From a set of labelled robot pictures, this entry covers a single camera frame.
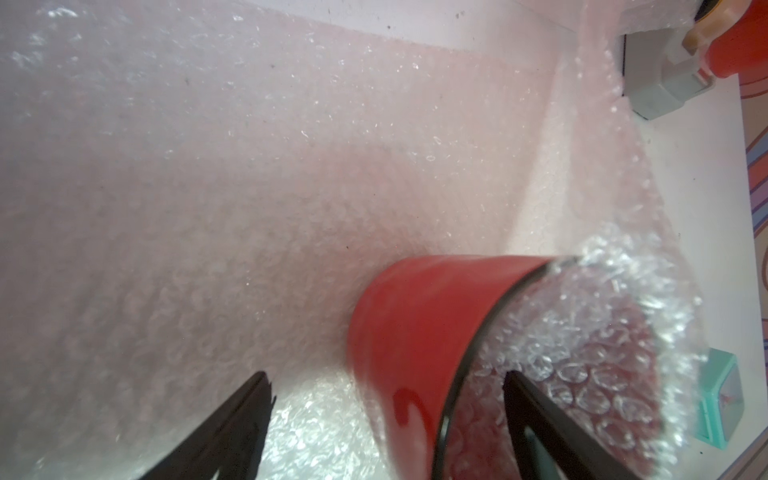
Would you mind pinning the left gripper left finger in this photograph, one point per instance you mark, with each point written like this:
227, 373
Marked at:
229, 444

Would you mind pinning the red pen holder cup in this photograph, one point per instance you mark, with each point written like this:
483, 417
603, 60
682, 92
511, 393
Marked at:
742, 49

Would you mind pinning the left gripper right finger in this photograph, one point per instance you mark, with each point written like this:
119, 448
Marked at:
547, 443

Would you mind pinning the bubble wrap sheet around mug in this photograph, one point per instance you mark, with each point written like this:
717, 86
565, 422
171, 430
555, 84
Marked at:
195, 191

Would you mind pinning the red mug black handle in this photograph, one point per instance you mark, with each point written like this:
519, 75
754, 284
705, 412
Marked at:
414, 334

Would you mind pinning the small green alarm clock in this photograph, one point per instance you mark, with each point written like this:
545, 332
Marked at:
721, 405

